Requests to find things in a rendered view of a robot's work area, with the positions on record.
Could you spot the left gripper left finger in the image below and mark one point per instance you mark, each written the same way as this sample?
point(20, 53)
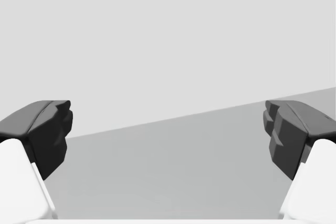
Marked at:
point(39, 140)

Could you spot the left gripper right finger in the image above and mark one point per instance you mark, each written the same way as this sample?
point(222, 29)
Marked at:
point(296, 140)

